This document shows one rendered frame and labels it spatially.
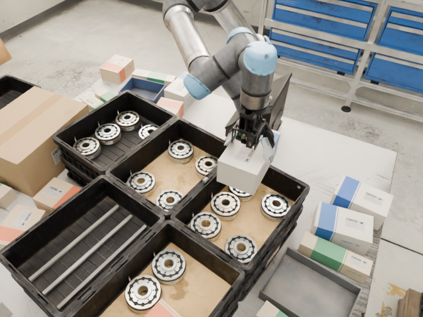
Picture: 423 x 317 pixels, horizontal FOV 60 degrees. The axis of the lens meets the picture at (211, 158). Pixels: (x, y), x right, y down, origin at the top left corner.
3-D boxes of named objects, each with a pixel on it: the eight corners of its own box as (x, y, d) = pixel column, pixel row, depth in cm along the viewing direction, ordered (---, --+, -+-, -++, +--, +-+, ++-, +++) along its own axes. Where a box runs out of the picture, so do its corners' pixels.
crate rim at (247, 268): (238, 152, 138) (239, 148, 136) (310, 190, 126) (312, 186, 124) (168, 221, 115) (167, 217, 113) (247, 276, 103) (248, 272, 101)
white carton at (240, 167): (242, 141, 122) (245, 120, 115) (276, 153, 118) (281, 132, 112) (216, 181, 109) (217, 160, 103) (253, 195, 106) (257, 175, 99)
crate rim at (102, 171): (128, 93, 162) (127, 88, 160) (179, 120, 150) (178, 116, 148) (51, 140, 139) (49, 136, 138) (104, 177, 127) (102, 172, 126)
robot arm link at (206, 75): (146, -1, 122) (180, 88, 91) (171, -24, 119) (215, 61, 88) (168, 22, 130) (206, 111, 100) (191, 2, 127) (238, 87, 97)
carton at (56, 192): (38, 210, 142) (31, 198, 136) (59, 189, 149) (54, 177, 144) (70, 225, 137) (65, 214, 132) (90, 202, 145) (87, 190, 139)
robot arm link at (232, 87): (229, 93, 163) (210, 69, 159) (253, 75, 160) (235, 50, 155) (230, 100, 153) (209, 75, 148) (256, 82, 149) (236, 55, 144)
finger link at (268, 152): (265, 172, 104) (251, 147, 100) (272, 159, 107) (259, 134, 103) (275, 171, 102) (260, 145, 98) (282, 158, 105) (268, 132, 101)
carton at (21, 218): (22, 216, 140) (16, 204, 134) (51, 222, 138) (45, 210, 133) (-3, 252, 129) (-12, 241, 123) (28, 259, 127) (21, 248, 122)
